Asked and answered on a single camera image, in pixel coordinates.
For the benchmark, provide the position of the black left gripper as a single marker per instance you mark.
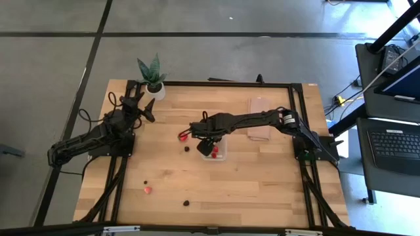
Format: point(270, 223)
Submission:
point(131, 109)

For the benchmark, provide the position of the pale pink strawberry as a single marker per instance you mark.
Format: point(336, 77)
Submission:
point(148, 189)

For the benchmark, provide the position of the white paper sheet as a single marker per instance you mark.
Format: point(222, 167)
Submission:
point(344, 150)

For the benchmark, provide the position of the black aluminium table frame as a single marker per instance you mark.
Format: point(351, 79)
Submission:
point(229, 83)

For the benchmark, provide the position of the black keyboard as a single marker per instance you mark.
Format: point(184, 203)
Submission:
point(393, 147)

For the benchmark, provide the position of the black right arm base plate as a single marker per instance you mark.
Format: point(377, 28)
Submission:
point(329, 154)

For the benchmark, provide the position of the large red strawberry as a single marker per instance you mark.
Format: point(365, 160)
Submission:
point(183, 138)

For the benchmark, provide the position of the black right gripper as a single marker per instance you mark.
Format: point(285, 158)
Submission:
point(207, 136)

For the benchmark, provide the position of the green snake plant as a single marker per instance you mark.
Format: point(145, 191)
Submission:
point(151, 72)

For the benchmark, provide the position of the dark grey desk with keyboard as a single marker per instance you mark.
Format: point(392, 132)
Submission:
point(364, 157)

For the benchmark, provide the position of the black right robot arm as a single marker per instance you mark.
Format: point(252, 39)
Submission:
point(246, 119)

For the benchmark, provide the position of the long black diagonal pole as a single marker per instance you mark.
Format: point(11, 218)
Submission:
point(393, 27)

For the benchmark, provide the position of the dark grey desk with monitor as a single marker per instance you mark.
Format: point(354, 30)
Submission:
point(370, 98)

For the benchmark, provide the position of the black power adapter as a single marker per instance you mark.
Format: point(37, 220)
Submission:
point(390, 59)

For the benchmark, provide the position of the black desk leg caster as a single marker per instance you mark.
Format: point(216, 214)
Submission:
point(370, 196)

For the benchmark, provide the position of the short black diagonal pole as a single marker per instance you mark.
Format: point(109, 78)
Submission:
point(348, 121)

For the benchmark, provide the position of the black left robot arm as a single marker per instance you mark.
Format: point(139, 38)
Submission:
point(82, 142)

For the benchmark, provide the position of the clear plastic tupperware container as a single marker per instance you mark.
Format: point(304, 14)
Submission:
point(222, 156)

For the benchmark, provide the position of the white plant pot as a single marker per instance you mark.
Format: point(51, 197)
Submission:
point(157, 93)

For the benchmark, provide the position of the silver frame bracket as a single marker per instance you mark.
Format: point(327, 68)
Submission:
point(303, 232)
point(121, 228)

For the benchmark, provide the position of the black rig crossbeam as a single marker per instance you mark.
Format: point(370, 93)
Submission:
point(49, 229)

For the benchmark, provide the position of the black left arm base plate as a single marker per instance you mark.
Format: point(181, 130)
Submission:
point(126, 150)

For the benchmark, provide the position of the yellow plug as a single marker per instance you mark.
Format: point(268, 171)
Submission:
point(340, 100)

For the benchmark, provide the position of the black computer monitor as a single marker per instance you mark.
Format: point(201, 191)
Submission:
point(407, 82)

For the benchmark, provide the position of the grey chair base leg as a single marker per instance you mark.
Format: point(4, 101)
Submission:
point(10, 150)

